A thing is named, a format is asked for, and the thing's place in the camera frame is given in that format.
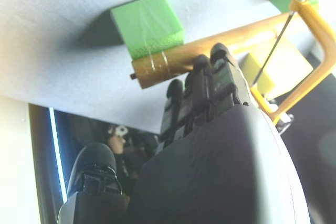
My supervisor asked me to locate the yellow hacksaw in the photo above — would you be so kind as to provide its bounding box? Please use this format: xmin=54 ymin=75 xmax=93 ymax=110
xmin=249 ymin=0 xmax=336 ymax=133

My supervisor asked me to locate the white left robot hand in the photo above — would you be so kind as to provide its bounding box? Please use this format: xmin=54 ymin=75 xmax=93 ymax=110
xmin=56 ymin=42 xmax=312 ymax=224

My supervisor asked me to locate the round wooden dowel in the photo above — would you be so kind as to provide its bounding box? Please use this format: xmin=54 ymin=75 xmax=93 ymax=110
xmin=130 ymin=1 xmax=320 ymax=90

